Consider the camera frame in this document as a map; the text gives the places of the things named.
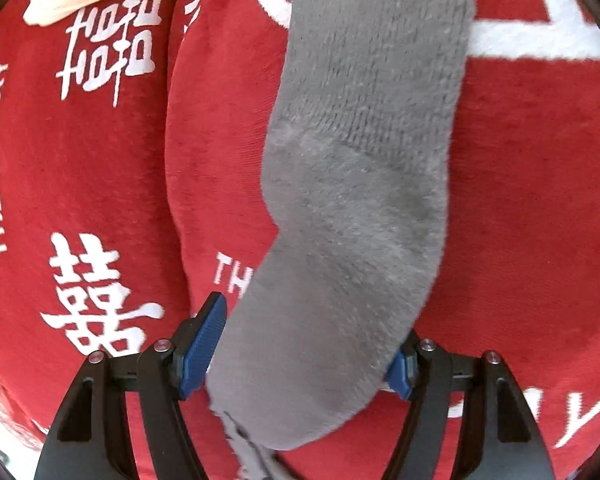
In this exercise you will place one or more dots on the grey sock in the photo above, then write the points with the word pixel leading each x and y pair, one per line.
pixel 360 160

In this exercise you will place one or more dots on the red printed blanket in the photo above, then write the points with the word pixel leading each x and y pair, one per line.
pixel 80 170

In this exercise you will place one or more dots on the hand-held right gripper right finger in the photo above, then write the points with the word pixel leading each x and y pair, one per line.
pixel 401 371

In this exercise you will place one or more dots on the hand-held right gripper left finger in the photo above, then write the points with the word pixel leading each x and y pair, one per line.
pixel 201 356

